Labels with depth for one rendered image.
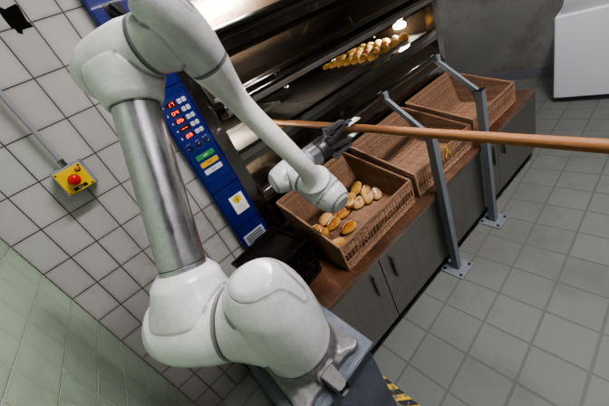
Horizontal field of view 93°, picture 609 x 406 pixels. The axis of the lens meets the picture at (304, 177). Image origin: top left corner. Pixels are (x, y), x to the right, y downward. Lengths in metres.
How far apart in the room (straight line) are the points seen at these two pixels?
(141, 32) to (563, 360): 1.92
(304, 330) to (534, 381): 1.34
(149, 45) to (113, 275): 1.09
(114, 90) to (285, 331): 0.57
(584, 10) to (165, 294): 3.53
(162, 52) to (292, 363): 0.65
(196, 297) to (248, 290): 0.14
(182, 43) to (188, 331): 0.57
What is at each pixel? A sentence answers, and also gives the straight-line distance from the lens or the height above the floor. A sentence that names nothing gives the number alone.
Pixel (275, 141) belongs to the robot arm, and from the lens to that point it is 0.79.
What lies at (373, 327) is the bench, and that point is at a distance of 1.70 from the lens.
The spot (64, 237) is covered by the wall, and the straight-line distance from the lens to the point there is 1.48.
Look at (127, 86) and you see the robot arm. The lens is 0.71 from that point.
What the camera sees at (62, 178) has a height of 1.48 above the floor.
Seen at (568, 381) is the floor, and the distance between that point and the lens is 1.83.
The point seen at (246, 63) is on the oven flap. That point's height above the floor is 1.54.
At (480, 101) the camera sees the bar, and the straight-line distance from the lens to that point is 1.91.
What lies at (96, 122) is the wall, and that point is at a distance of 1.39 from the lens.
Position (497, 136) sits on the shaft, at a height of 1.20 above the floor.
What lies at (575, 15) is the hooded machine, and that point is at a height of 0.79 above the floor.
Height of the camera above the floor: 1.63
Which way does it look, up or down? 27 degrees down
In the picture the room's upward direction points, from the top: 25 degrees counter-clockwise
